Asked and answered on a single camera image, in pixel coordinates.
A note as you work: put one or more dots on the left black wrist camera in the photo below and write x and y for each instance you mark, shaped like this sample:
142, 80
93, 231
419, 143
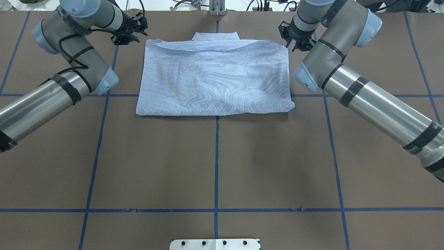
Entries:
140, 22

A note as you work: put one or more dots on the white mast base plate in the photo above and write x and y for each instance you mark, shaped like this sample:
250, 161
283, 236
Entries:
215, 244

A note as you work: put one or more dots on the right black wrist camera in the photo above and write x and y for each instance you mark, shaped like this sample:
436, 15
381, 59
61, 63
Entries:
283, 30

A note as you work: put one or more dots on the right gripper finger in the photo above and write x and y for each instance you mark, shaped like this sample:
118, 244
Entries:
303, 47
288, 41

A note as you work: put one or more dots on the green fabric pouch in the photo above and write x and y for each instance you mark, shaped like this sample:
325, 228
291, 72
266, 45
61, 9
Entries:
30, 1

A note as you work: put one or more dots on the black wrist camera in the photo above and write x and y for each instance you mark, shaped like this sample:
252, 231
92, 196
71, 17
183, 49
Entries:
283, 30
140, 22

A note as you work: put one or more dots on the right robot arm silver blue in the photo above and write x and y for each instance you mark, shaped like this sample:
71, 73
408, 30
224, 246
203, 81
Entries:
327, 30

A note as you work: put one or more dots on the aluminium frame post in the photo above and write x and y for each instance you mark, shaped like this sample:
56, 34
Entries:
217, 8

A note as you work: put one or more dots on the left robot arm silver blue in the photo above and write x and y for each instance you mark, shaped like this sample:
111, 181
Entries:
64, 32

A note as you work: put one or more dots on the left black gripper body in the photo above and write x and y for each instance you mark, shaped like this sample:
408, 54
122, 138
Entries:
125, 25

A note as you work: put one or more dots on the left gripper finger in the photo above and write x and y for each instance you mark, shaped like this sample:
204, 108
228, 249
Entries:
124, 40

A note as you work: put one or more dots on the light blue button shirt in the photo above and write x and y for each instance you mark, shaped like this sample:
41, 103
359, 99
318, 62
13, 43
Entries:
214, 75

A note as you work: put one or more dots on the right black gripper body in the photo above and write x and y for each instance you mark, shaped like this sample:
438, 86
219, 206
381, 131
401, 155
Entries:
298, 33

